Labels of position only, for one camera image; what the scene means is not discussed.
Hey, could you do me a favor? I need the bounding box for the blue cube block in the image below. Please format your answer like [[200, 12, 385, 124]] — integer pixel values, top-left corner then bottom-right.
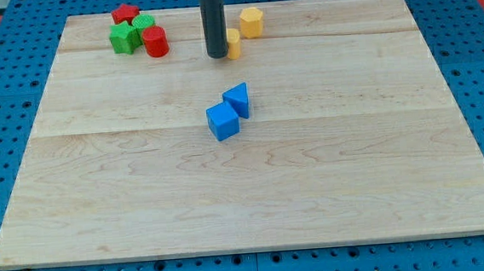
[[206, 101, 240, 141]]

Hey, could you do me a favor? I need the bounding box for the blue triangle block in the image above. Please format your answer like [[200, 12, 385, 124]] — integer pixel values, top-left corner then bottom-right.
[[222, 83, 250, 119]]

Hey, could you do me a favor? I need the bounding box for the yellow cylinder block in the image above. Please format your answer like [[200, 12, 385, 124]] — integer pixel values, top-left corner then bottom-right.
[[226, 28, 241, 61]]

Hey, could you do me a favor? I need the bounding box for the light wooden board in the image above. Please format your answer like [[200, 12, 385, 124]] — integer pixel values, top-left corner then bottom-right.
[[0, 0, 484, 271]]

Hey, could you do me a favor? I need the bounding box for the yellow octagon block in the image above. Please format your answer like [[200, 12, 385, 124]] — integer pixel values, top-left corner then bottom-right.
[[239, 8, 263, 38]]

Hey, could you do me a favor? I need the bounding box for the red cylinder block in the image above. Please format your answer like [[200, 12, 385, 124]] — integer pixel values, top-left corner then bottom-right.
[[141, 26, 170, 58]]

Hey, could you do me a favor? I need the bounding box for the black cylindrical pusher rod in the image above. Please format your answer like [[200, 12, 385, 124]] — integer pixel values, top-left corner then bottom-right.
[[199, 0, 228, 59]]

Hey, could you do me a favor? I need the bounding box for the green cylinder block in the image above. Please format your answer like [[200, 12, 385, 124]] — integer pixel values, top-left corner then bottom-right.
[[131, 14, 156, 37]]

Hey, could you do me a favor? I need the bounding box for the green star block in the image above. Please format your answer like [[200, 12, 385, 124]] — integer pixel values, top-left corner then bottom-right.
[[109, 20, 141, 55]]

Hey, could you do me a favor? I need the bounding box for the red star block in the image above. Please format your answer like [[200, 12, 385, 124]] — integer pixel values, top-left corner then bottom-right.
[[111, 3, 141, 25]]

